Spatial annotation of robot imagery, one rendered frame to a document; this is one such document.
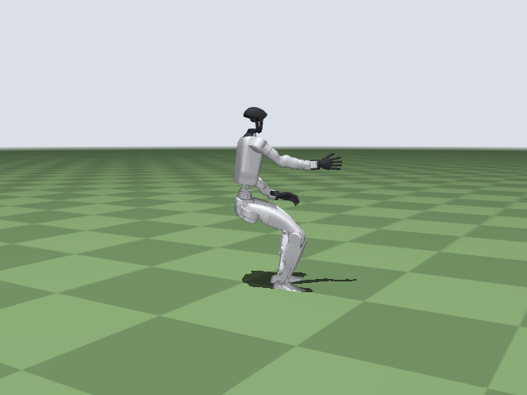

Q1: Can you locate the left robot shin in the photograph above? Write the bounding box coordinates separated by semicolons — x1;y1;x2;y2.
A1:
277;232;288;276

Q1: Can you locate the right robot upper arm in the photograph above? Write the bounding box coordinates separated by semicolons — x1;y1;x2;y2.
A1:
248;137;288;168

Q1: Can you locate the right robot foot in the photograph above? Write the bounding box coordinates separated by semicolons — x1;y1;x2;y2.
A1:
273;281;305;291

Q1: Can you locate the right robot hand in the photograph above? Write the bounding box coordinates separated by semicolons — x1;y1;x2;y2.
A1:
311;153;342;170

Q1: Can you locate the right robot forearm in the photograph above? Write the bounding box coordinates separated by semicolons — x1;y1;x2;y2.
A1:
282;156;318;170

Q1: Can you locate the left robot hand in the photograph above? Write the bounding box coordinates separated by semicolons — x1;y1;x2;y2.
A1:
270;191;299;206

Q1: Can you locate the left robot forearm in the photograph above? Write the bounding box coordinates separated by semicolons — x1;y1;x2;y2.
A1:
254;177;276;200

